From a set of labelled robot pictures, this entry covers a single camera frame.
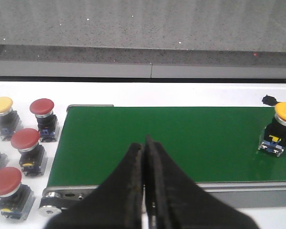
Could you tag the conveyor end roller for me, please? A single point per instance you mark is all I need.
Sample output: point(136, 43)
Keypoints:
point(49, 204)

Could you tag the red push button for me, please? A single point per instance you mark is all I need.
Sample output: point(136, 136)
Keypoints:
point(16, 198)
point(48, 125)
point(33, 157)

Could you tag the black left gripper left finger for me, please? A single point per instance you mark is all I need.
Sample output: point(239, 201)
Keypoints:
point(115, 204)

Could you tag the grey stone counter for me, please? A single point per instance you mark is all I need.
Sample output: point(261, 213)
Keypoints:
point(143, 38)

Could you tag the green conveyor belt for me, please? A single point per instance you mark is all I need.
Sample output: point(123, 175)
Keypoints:
point(210, 144)

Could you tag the red push button far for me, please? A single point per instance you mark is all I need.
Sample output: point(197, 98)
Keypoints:
point(48, 125)

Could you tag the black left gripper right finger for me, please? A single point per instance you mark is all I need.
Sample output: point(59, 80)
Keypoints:
point(174, 201)

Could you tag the red push button near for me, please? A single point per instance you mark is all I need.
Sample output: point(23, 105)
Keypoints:
point(16, 198)

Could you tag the aluminium conveyor frame rail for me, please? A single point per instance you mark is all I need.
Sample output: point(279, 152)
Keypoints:
point(236, 194)

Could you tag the red push button middle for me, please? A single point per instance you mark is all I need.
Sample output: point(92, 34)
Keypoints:
point(33, 157)

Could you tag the small black part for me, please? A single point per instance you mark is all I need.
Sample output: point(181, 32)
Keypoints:
point(269, 100)

